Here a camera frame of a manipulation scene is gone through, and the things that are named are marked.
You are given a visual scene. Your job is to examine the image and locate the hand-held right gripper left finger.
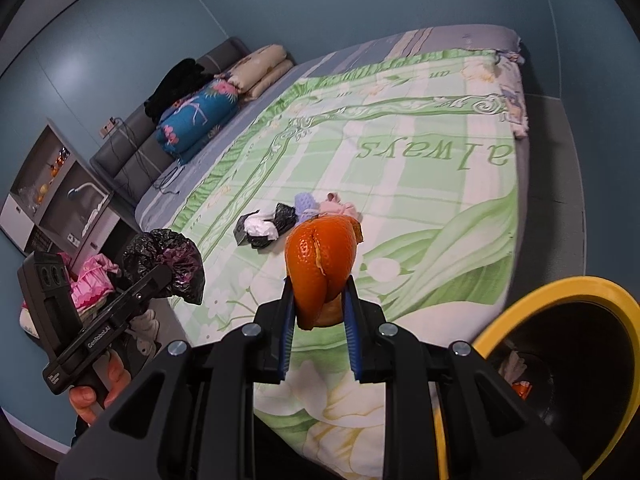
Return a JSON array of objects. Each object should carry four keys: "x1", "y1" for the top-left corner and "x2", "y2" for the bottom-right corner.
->
[{"x1": 55, "y1": 277, "x2": 296, "y2": 480}]

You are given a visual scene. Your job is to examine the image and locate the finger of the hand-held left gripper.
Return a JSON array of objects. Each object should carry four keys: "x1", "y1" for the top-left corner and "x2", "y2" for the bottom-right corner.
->
[{"x1": 107, "y1": 264, "x2": 173, "y2": 322}]

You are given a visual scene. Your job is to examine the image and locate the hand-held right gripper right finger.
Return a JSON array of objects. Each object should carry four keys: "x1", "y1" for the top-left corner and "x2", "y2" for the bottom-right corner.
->
[{"x1": 342, "y1": 275, "x2": 583, "y2": 480}]

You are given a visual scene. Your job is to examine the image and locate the large black plastic bag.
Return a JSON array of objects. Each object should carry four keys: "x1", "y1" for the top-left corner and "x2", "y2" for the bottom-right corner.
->
[{"x1": 122, "y1": 228, "x2": 206, "y2": 306}]

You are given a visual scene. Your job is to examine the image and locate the orange peel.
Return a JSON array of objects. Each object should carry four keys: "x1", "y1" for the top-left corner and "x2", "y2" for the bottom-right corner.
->
[{"x1": 284, "y1": 214, "x2": 362, "y2": 332}]

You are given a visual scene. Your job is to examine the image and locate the purple foam net with band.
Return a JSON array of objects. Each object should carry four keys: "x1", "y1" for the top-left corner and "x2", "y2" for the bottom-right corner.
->
[{"x1": 294, "y1": 192, "x2": 321, "y2": 225}]

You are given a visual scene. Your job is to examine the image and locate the yellow rimmed trash bin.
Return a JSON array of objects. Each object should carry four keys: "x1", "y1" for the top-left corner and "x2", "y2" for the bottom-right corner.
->
[{"x1": 432, "y1": 276, "x2": 640, "y2": 480}]

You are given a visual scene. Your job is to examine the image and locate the person's left hand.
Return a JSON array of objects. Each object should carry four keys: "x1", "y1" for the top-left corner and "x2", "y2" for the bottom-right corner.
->
[{"x1": 69, "y1": 347, "x2": 133, "y2": 426}]

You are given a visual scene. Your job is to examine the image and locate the beige plush slipper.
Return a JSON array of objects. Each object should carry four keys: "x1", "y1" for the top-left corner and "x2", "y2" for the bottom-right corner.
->
[
  {"x1": 129, "y1": 310, "x2": 161, "y2": 335},
  {"x1": 131, "y1": 332, "x2": 157, "y2": 357}
]

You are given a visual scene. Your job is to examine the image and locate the pink clothing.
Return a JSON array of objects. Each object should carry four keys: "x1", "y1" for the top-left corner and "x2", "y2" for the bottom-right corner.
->
[{"x1": 60, "y1": 252, "x2": 121, "y2": 311}]

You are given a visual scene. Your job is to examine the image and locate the white desk lamp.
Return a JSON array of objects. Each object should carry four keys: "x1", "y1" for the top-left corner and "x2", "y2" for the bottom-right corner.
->
[{"x1": 67, "y1": 182, "x2": 108, "y2": 241}]

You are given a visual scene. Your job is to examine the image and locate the small black plastic bag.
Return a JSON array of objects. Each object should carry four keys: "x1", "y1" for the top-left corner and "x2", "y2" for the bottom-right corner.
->
[{"x1": 272, "y1": 203, "x2": 298, "y2": 233}]

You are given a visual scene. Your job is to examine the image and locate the pink cloth item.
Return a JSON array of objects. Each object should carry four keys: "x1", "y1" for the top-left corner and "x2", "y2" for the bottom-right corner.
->
[{"x1": 317, "y1": 192, "x2": 361, "y2": 221}]

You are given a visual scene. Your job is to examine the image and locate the grey padded headboard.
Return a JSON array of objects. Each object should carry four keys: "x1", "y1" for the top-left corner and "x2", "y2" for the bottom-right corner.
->
[{"x1": 90, "y1": 36, "x2": 251, "y2": 206}]

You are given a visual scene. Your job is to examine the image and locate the white crumpled paper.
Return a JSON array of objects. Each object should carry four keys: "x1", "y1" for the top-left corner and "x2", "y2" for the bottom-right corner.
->
[{"x1": 500, "y1": 350, "x2": 528, "y2": 381}]

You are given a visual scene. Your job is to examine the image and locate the blue floral quilt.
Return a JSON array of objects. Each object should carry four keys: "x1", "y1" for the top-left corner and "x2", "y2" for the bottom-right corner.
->
[{"x1": 155, "y1": 79, "x2": 241, "y2": 165}]

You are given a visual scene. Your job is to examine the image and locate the black clothing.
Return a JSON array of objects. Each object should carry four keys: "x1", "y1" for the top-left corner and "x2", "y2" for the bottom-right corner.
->
[{"x1": 144, "y1": 58, "x2": 216, "y2": 123}]

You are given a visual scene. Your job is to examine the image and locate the green printed blanket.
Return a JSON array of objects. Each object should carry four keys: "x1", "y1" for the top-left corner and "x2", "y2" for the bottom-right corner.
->
[{"x1": 167, "y1": 49, "x2": 532, "y2": 480}]

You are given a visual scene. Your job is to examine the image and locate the beige folded quilt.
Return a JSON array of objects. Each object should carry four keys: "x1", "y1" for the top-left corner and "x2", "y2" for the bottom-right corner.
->
[{"x1": 215, "y1": 44, "x2": 295, "y2": 101}]

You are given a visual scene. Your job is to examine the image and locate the dark grey bed base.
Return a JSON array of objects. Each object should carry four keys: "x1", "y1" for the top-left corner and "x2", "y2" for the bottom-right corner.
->
[{"x1": 517, "y1": 95, "x2": 588, "y2": 321}]

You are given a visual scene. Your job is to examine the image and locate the grey striped bed sheet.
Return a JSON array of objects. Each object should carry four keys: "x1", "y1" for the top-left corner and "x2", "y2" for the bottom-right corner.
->
[{"x1": 135, "y1": 25, "x2": 523, "y2": 226}]

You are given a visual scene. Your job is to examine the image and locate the grey wall shelf unit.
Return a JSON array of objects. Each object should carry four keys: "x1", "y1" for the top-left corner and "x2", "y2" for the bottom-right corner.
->
[{"x1": 0, "y1": 119, "x2": 121, "y2": 256}]

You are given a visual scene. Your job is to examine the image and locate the black charger cable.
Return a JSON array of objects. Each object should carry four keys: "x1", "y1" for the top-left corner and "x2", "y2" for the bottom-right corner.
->
[{"x1": 112, "y1": 120, "x2": 183, "y2": 196}]

